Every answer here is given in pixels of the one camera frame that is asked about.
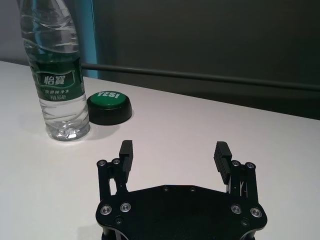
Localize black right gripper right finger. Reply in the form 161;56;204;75
213;141;259;203

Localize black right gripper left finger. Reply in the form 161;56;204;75
96;139;135;203

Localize clear water bottle green label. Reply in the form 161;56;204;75
16;0;91;142

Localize green YES button black base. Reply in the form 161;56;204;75
86;91;133;126

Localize dark thin handrail bar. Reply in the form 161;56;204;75
79;62;320;92

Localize teal window glass strip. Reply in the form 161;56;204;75
78;0;101;79

